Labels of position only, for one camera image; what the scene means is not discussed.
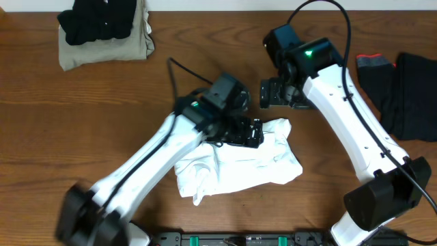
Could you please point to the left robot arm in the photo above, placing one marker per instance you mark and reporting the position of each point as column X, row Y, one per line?
column 102, row 214

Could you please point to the white t-shirt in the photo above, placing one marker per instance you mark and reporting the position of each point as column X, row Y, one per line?
column 210, row 170

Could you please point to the folded black garment on stack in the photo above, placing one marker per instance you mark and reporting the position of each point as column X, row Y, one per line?
column 91, row 20

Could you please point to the black garment with red trim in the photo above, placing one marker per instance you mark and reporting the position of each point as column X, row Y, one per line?
column 375, row 75

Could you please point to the folded khaki garment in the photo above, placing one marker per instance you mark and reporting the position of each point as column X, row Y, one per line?
column 137, row 46

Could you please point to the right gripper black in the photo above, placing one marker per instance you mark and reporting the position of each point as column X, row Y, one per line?
column 271, row 94

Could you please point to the black garment right edge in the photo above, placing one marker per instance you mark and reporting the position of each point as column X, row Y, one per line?
column 415, row 98

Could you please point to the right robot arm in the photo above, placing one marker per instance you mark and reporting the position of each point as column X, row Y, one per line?
column 391, row 183

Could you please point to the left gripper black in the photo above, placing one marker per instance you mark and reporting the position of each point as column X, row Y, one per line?
column 254, row 133

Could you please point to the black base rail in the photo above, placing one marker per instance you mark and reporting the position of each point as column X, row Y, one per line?
column 299, row 238

